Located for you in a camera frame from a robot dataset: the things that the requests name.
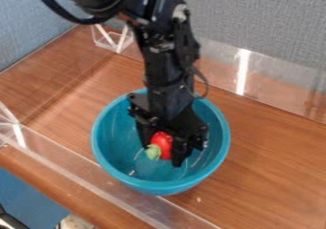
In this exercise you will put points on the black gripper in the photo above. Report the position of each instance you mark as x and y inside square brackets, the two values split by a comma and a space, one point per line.
[185, 127]

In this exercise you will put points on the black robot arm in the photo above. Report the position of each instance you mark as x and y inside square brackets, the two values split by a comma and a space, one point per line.
[163, 109]

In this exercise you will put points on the clear acrylic front barrier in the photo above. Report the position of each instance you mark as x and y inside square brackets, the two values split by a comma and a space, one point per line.
[75, 181]

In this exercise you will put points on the clear acrylic back barrier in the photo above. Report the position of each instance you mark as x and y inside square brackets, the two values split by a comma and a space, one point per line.
[285, 85]

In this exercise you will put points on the clear acrylic corner bracket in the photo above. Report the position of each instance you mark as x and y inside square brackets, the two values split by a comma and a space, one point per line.
[114, 41]

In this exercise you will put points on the red toy strawberry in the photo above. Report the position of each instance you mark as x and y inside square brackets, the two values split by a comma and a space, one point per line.
[161, 146]

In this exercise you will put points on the clear acrylic barrier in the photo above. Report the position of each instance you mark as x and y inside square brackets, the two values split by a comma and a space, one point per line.
[285, 85]
[75, 181]

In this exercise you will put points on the dark object bottom left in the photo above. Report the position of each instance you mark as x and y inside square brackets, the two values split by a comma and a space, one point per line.
[8, 222]

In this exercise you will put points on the blue plastic bowl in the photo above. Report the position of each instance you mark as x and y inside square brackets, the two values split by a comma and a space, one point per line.
[123, 158]

